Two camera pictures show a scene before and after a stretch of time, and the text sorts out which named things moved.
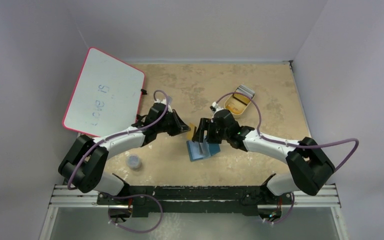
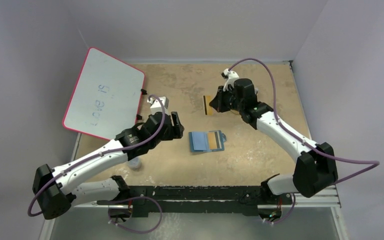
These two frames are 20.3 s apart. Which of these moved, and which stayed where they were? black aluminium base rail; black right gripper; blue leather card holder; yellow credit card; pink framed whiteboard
Moved: blue leather card holder; black right gripper; yellow credit card
Stayed: pink framed whiteboard; black aluminium base rail
